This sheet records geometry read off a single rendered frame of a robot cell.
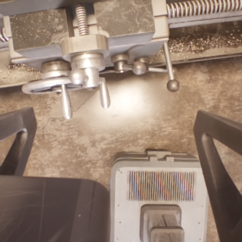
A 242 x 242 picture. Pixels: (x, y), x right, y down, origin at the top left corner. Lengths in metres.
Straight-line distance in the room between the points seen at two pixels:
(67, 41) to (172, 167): 0.87
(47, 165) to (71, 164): 0.15
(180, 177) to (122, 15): 0.88
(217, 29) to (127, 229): 1.06
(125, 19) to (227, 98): 1.10
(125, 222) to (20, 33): 1.01
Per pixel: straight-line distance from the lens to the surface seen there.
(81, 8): 0.51
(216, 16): 0.78
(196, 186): 1.21
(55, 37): 0.49
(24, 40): 0.51
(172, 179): 1.16
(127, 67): 0.61
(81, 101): 1.35
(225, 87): 1.49
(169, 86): 0.68
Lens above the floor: 1.33
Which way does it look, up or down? 86 degrees down
